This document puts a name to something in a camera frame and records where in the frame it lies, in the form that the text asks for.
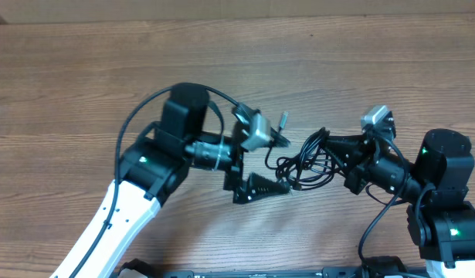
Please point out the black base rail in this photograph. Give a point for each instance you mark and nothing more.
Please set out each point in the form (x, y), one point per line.
(137, 268)

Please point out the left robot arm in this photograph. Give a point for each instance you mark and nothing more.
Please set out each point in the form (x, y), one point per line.
(200, 127)

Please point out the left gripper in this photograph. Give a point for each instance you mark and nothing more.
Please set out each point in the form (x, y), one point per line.
(232, 181)

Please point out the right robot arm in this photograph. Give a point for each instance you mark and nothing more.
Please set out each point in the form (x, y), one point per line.
(441, 222)

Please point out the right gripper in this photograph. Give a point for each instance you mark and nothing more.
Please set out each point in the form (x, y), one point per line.
(350, 147)

